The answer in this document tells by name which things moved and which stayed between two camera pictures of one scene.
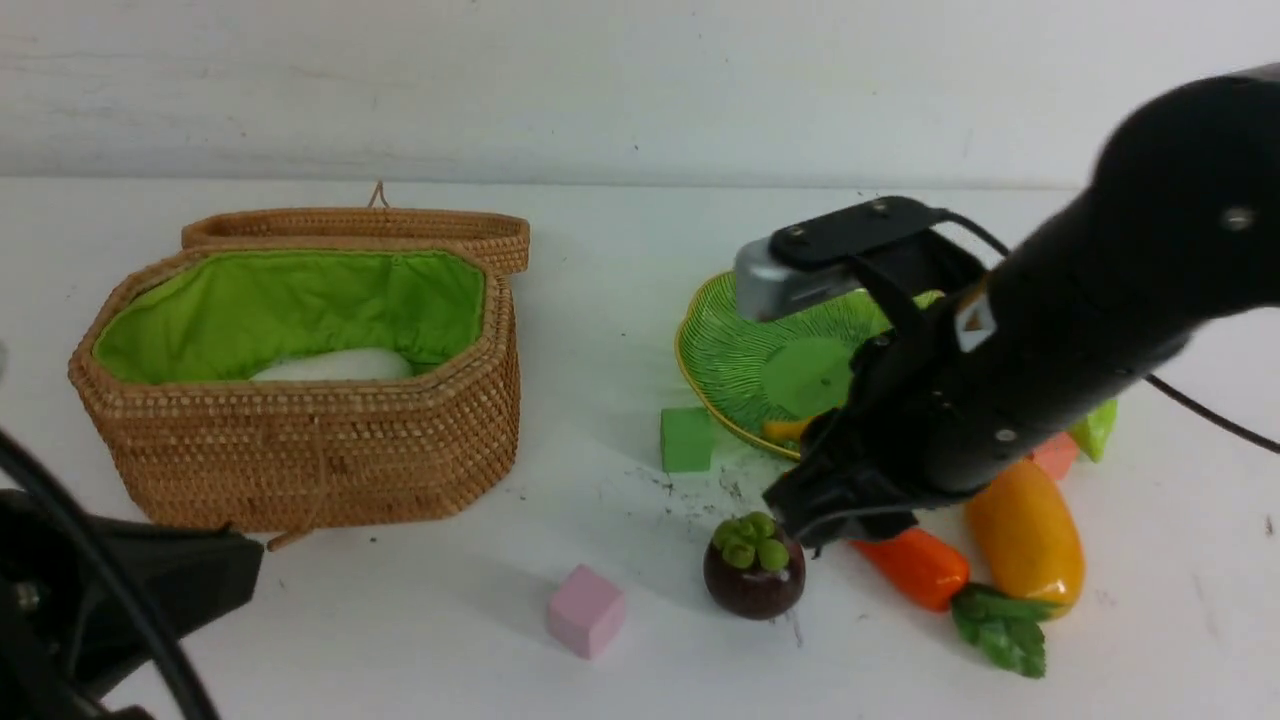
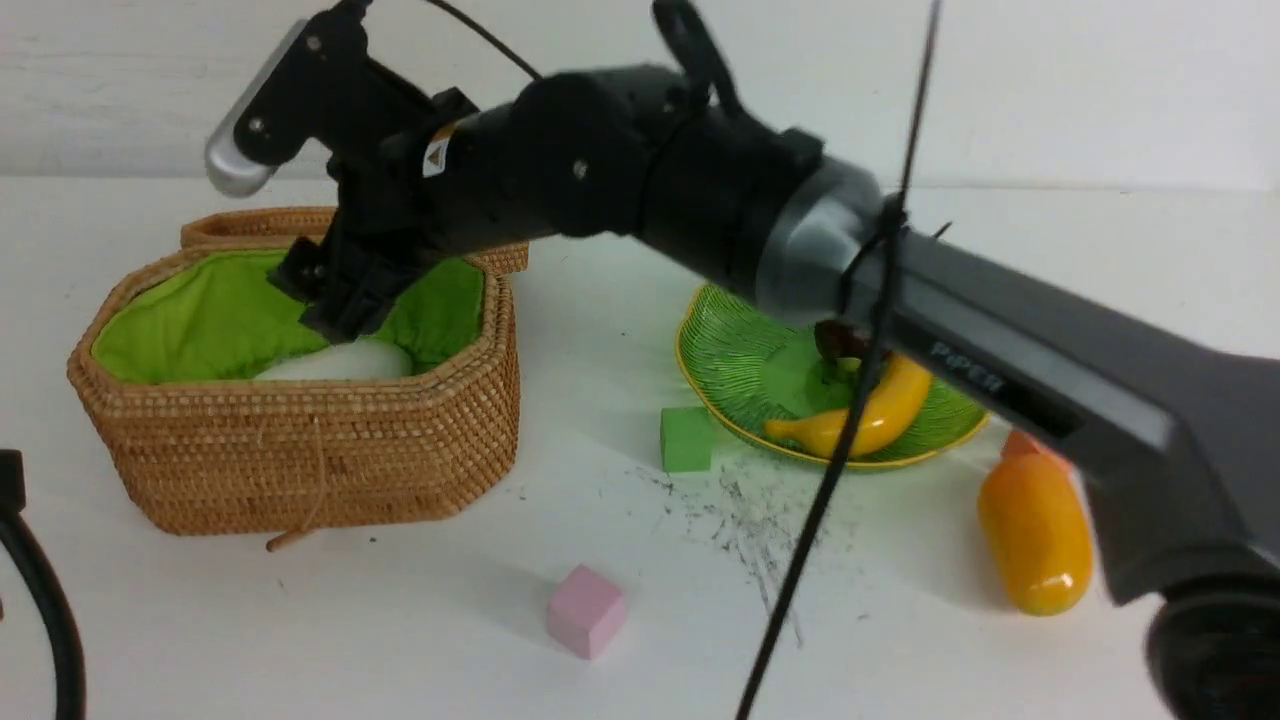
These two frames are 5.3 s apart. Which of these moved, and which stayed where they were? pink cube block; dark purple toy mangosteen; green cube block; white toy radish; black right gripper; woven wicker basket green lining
Moved: dark purple toy mangosteen; black right gripper
Stayed: pink cube block; woven wicker basket green lining; green cube block; white toy radish
